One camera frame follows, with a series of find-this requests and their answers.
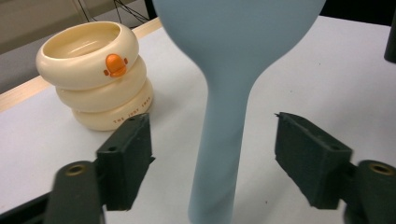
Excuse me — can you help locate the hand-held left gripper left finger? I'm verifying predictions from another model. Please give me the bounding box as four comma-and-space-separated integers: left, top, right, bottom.
94, 112, 156, 212

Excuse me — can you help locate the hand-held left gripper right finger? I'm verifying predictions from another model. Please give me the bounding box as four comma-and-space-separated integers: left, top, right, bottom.
274, 111, 355, 210

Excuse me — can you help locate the cream ringed cup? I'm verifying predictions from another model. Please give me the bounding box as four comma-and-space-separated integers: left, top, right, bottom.
35, 21, 155, 132

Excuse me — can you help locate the white board sheet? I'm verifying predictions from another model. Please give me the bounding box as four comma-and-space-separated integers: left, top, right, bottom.
0, 15, 396, 224

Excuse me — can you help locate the beige wooden desk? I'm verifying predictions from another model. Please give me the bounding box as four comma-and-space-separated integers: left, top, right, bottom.
0, 0, 148, 56

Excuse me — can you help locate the bundle of black cables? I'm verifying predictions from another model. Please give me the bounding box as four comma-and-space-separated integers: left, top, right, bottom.
77, 0, 150, 24

